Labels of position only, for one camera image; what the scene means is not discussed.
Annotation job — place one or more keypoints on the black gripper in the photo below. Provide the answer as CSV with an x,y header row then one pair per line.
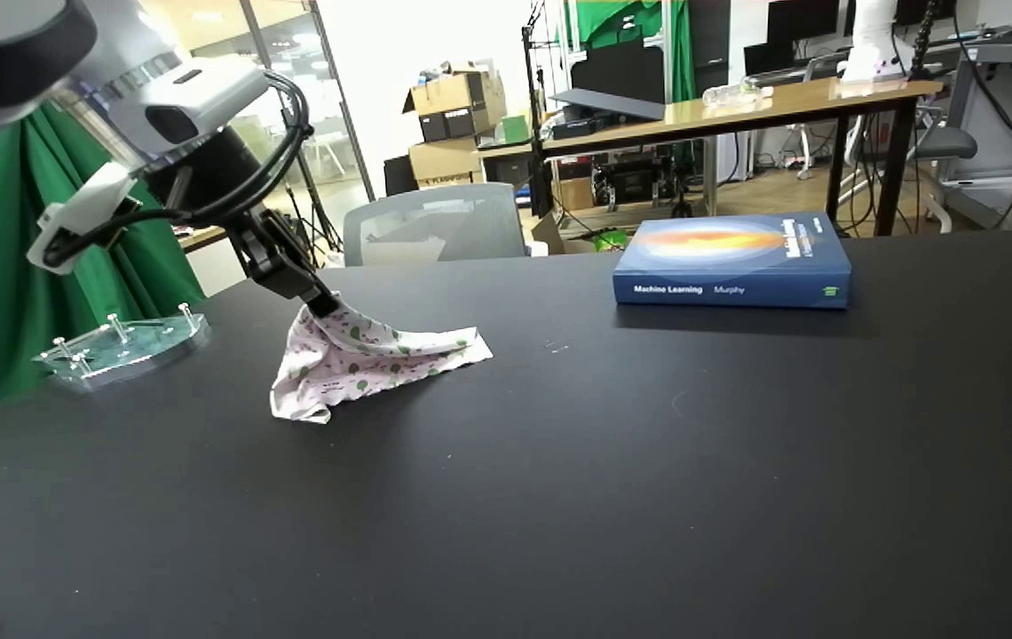
x,y
223,173

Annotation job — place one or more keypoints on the white cloth with green leaves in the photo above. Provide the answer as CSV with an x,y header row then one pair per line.
x,y
369,355

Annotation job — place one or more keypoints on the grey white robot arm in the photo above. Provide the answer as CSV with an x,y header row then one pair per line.
x,y
21,59

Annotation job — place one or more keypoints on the clear acrylic plate with screws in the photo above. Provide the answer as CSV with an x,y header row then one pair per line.
x,y
119,347

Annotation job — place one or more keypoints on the small cardboard box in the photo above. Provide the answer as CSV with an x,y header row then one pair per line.
x,y
450,162

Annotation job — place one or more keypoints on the large cardboard box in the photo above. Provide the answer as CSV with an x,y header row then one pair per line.
x,y
455,94

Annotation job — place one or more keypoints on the green curtain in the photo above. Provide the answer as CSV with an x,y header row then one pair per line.
x,y
9,271

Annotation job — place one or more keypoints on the green screen backdrop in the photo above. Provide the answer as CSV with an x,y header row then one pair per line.
x,y
630,30

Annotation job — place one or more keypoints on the blue hardcover book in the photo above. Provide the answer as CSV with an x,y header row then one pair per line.
x,y
738,265

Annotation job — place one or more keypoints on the wooden desk with black legs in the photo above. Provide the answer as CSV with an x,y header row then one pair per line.
x,y
755,109

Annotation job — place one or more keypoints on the black computer monitor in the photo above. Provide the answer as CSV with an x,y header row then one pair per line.
x,y
809,25

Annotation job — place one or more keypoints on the grey office chair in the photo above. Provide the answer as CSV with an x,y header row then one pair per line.
x,y
946,147

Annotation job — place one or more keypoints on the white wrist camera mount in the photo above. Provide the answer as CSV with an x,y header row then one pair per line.
x,y
79,218

